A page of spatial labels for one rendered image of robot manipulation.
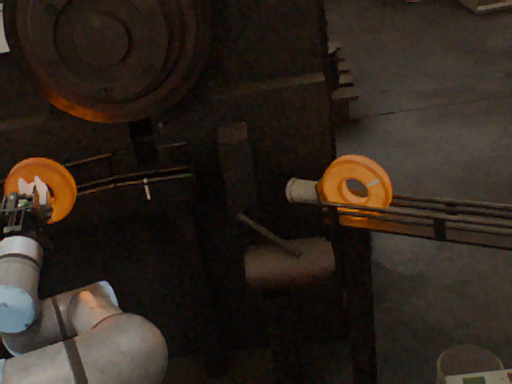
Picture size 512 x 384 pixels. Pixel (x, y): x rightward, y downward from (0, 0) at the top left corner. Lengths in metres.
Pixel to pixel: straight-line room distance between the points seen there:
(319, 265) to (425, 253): 0.91
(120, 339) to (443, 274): 1.72
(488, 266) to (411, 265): 0.25
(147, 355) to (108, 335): 0.06
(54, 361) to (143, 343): 0.11
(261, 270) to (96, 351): 0.89
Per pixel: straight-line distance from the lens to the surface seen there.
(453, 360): 1.42
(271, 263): 1.68
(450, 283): 2.41
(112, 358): 0.84
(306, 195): 1.61
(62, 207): 1.56
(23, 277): 1.33
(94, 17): 1.47
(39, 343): 1.42
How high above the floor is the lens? 1.54
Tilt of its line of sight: 30 degrees down
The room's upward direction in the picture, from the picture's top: 11 degrees counter-clockwise
